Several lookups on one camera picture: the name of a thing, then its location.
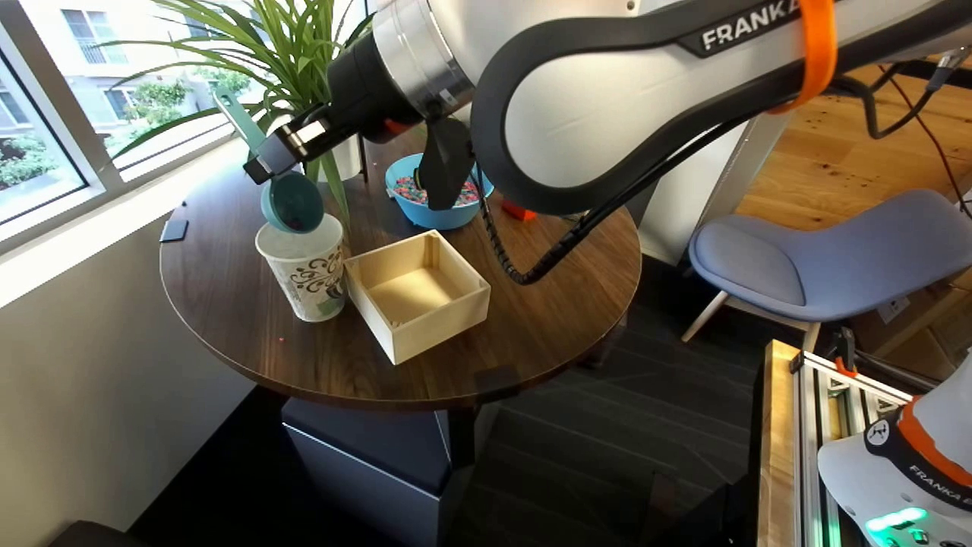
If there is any blue bowl of colourful beads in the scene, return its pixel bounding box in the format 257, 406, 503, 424
383, 149, 499, 234

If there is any blue grey chair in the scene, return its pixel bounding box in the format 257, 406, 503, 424
679, 185, 972, 352

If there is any blue measuring cup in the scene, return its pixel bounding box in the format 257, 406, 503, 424
212, 91, 329, 236

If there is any patterned paper coffee cup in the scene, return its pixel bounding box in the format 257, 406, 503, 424
252, 210, 350, 324

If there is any white slatted plant pot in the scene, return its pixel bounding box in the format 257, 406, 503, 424
288, 110, 372, 189

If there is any light wooden box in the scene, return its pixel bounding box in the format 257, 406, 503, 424
344, 229, 494, 367

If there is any white robot base orange ring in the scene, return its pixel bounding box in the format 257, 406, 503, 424
813, 349, 972, 547

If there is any wood and aluminium robot stand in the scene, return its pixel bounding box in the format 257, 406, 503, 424
753, 338, 918, 547

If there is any green spiky houseplant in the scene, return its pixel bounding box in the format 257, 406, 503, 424
100, 0, 406, 223

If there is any orange strap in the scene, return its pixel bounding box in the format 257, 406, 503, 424
776, 0, 843, 113

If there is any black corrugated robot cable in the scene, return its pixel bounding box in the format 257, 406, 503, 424
472, 149, 731, 290

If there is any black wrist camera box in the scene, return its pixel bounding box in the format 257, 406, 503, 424
415, 113, 481, 212

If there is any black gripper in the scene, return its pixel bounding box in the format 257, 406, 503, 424
239, 37, 420, 189

